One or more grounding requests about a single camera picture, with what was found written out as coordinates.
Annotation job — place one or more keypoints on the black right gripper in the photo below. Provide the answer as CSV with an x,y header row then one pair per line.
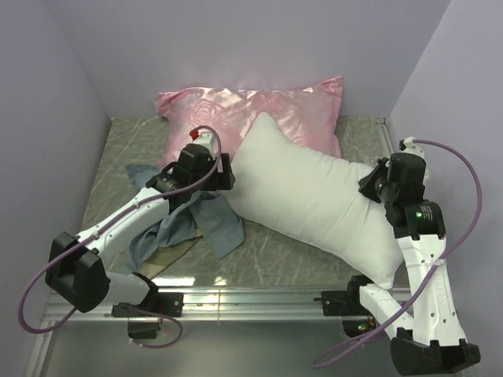
x,y
365,183

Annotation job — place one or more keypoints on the white pillow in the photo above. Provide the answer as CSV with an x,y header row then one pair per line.
x,y
314,198

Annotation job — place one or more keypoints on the green beige patchwork pillowcase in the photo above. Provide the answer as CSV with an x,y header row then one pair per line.
x,y
207,215

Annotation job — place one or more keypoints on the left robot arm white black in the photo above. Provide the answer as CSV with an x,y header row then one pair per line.
x,y
77,263

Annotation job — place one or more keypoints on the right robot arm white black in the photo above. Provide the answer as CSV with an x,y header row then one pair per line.
x,y
430,340

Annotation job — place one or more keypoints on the pink rose satin pillow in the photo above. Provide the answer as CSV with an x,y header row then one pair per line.
x,y
307,117

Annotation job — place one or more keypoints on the black right controller box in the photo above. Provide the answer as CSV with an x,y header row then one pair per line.
x,y
354,328

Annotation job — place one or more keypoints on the black controller box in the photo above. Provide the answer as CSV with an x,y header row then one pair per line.
x,y
141,330
354,328

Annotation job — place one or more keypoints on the black left controller box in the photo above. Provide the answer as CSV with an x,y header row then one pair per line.
x,y
141,330

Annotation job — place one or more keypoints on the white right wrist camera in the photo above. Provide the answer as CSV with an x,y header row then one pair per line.
x,y
409,145

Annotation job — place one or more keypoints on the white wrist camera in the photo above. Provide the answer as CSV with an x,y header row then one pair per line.
x,y
206,139
409,145

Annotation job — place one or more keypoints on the aluminium right side rail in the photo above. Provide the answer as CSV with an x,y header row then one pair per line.
x,y
382,130

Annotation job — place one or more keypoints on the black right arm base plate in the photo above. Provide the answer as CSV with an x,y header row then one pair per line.
x,y
341,304

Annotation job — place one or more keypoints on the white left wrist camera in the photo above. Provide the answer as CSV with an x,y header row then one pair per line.
x,y
206,139

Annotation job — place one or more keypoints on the aluminium front mounting rail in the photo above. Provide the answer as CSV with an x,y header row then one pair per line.
x,y
221,303

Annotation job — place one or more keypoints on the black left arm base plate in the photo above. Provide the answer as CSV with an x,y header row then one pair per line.
x,y
159,303

